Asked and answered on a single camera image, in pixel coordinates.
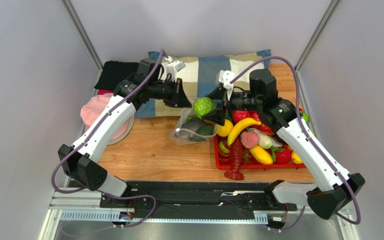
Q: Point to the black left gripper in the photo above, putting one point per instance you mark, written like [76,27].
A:
[179,98]

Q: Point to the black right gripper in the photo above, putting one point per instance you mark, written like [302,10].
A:
[227,102]

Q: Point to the green toy custard apple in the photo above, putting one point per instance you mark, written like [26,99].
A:
[203,106]

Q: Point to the dark green toy avocado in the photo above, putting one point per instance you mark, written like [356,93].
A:
[206,130]

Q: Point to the grey toy fish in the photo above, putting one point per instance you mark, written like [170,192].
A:
[189,127]

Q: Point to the clear zip top bag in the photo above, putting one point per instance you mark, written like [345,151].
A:
[185,113]

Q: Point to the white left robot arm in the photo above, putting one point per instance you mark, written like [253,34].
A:
[79,161]

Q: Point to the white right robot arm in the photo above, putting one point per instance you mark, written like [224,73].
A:
[334,185]

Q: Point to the red toy apple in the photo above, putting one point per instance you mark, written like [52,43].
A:
[238,115]

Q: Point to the yellow toy lemon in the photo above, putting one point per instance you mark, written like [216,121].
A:
[226,129]

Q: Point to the yellow toy banana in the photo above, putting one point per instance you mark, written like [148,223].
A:
[239,127]

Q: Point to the blue beige checked pillow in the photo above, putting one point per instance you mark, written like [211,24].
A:
[199,79]

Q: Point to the red toy lobster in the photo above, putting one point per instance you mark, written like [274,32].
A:
[235,157]

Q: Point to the pink toy peach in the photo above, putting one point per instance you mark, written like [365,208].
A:
[249,139]

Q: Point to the red plastic tray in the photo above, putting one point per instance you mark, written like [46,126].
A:
[282,154]

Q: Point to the yellow toy corn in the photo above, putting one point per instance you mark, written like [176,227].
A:
[261,155]

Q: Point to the black folded cloth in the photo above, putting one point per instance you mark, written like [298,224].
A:
[113,73]

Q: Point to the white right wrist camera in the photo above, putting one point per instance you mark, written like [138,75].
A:
[224,78]

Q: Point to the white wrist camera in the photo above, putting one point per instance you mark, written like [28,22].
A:
[172,68]
[224,78]

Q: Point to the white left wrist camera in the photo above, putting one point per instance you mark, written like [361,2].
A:
[172,68]

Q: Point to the black mounting rail base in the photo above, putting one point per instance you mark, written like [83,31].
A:
[197,200]

